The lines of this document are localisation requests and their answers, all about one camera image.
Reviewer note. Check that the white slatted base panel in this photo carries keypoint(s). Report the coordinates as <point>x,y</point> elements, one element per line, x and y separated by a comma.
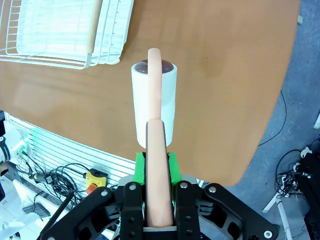
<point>65,150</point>

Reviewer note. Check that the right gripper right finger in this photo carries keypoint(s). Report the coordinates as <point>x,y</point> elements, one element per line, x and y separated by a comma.
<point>190,207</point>

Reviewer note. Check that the white stand leg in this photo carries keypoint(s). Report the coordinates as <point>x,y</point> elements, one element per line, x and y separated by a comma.
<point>277,205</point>

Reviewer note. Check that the yellow emergency stop button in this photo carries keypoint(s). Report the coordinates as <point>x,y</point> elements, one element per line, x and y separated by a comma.
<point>96,178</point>

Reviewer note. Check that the white device with green light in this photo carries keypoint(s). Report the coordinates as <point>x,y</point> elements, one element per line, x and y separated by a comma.
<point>18,143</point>

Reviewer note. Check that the white drip tray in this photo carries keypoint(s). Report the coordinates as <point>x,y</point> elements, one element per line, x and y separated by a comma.
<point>62,27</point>

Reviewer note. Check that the black equipment box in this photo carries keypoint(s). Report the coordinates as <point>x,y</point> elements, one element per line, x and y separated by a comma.
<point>311,195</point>

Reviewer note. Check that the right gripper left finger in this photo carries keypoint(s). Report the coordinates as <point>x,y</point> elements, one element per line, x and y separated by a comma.
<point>130,207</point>

